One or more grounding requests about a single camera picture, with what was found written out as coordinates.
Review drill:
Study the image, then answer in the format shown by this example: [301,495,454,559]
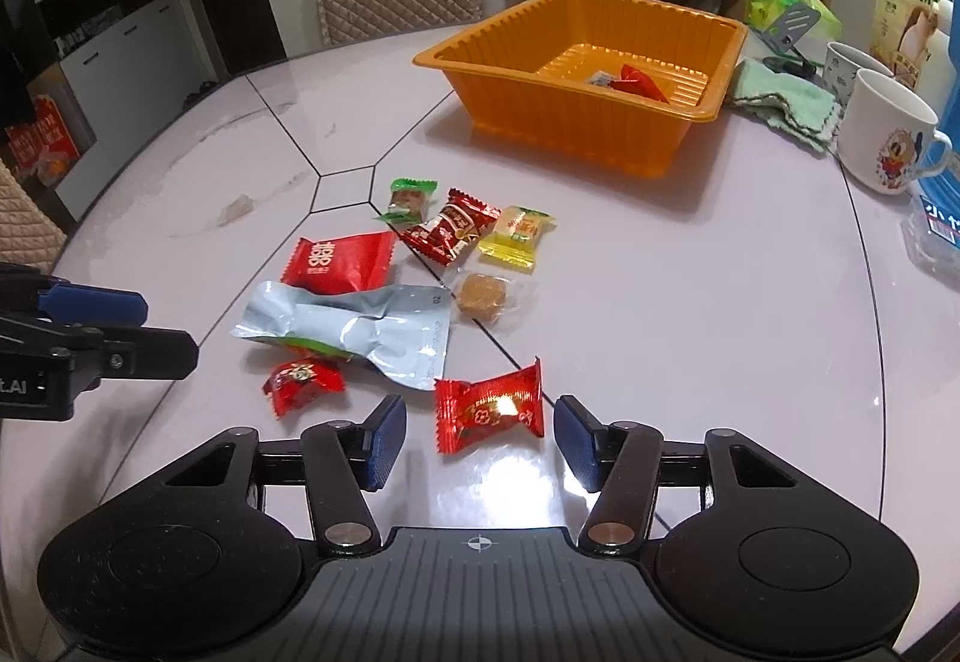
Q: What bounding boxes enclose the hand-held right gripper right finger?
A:
[553,396,800,556]

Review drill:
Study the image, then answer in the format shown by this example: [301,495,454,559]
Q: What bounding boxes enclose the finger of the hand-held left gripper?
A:
[0,262,149,328]
[51,328,200,402]

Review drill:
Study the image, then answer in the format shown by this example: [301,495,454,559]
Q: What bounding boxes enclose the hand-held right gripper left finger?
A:
[161,396,410,556]

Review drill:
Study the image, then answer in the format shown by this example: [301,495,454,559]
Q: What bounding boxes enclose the red candy packet gold print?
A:
[433,357,546,455]

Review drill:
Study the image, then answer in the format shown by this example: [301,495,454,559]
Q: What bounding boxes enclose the small round red candy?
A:
[262,357,347,418]

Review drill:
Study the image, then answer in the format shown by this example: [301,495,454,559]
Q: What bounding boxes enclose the silver foil pouch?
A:
[229,281,456,393]

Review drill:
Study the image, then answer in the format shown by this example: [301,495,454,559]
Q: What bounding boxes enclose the square red snack packet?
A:
[281,230,397,294]

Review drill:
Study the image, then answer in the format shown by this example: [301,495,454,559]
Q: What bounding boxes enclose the yellow candy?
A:
[478,204,557,269]

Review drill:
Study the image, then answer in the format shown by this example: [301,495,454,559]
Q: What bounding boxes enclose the orange plastic tray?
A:
[412,0,749,179]

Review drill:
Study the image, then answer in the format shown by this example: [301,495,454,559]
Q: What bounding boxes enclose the red gift box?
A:
[3,94,81,184]

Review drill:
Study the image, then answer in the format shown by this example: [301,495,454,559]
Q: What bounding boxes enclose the brown candy in clear wrapper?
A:
[452,270,537,325]

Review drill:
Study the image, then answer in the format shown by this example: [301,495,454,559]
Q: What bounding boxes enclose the white cabinet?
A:
[54,0,190,222]

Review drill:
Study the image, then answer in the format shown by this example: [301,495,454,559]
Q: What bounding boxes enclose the dark red candy packet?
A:
[400,188,502,268]

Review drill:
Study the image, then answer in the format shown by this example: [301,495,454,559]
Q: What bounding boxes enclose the green wrapped candy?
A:
[375,178,438,226]

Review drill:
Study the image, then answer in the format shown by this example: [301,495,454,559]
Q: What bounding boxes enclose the long red snack packet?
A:
[611,64,672,105]

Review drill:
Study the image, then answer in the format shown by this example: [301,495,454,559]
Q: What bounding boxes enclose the green cloth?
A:
[726,58,843,154]

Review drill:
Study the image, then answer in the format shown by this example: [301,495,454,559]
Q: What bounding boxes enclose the white mug with cartoon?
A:
[835,68,954,199]

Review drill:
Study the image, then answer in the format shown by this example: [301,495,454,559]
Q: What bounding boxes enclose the white mug with black script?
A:
[822,41,895,102]

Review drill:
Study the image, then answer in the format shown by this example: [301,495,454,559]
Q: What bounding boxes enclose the grey phone stand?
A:
[763,5,824,80]

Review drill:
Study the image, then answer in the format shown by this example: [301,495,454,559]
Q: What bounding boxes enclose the yellow green drink carton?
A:
[870,0,960,94]

